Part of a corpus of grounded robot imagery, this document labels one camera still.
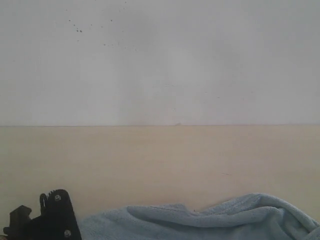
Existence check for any light blue terry towel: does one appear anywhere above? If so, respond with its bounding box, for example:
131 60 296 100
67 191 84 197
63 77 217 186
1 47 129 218
79 193 320 240

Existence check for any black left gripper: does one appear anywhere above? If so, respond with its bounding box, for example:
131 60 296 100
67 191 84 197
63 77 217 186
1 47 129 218
2 189 82 240

